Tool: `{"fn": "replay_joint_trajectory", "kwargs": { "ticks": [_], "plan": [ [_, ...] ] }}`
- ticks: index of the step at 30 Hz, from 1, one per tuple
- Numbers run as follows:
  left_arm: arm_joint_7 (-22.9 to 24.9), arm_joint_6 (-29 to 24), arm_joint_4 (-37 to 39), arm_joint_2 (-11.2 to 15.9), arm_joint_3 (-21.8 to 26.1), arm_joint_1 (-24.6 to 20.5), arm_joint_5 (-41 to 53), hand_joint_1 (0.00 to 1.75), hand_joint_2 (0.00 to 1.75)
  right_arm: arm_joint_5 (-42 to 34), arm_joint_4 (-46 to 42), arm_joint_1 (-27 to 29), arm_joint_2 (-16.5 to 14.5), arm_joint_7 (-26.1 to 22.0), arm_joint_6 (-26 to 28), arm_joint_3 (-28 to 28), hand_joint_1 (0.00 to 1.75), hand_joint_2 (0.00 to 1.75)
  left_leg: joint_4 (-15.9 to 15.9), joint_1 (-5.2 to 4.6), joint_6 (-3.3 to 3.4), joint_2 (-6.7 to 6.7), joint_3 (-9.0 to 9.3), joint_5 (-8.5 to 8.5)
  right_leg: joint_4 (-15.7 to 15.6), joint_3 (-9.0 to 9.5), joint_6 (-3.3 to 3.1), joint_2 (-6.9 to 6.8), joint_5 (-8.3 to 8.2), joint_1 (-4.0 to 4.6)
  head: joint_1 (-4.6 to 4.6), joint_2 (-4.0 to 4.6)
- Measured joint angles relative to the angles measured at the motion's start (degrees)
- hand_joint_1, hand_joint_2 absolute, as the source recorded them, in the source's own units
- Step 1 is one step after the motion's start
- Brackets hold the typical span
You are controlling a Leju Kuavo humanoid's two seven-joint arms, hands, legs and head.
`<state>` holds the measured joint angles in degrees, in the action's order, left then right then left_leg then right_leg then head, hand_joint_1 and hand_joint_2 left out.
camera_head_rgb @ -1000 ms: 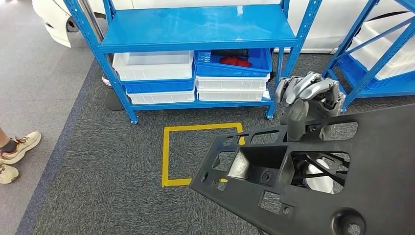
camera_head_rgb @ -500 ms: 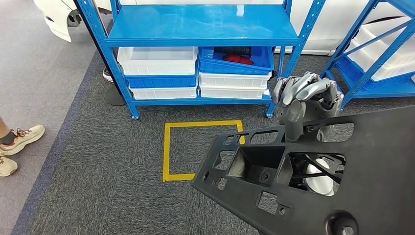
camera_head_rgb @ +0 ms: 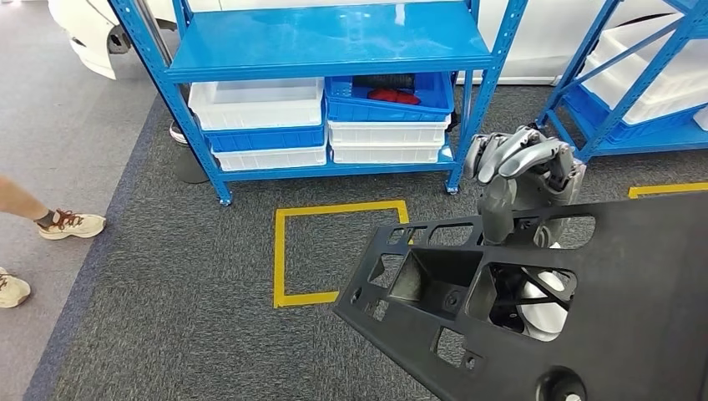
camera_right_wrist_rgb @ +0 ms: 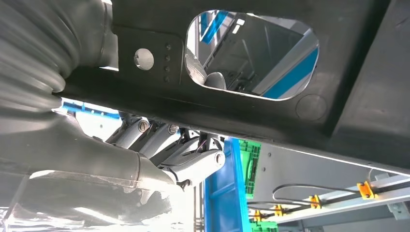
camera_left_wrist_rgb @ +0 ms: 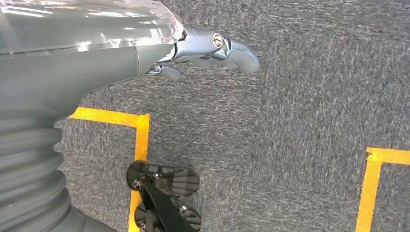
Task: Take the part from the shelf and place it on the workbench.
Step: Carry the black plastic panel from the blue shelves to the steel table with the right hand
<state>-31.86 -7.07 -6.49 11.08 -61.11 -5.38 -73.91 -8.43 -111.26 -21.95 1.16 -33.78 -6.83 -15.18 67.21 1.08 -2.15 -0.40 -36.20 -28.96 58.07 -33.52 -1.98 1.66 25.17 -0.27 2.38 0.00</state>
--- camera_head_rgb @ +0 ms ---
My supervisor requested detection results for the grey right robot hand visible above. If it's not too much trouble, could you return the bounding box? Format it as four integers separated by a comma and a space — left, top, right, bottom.
464, 125, 586, 246

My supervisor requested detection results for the black plastic car panel part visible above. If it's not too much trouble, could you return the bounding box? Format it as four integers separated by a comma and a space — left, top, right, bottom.
333, 190, 708, 401

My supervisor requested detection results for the blue metal shelf rack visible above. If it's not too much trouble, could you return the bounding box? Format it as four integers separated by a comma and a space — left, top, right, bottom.
108, 0, 530, 207
536, 0, 708, 165

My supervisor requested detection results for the white car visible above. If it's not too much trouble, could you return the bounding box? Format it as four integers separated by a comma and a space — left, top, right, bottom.
47, 0, 688, 88

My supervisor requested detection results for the white plastic bin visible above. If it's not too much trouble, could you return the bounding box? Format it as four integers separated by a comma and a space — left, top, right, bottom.
593, 13, 708, 70
331, 142, 447, 165
212, 144, 329, 172
579, 53, 708, 126
187, 76, 326, 133
327, 114, 453, 149

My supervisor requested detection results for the yellow floor tape square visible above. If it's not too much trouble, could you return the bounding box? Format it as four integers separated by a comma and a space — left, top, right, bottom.
628, 181, 708, 200

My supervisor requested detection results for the red item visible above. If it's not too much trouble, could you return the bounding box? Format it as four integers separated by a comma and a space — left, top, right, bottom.
367, 88, 422, 107

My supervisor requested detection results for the person's shoe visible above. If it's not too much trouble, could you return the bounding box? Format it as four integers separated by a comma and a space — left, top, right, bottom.
37, 208, 108, 241
0, 267, 32, 310

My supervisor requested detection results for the person's leg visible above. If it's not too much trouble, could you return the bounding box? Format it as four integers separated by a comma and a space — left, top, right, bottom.
0, 173, 58, 229

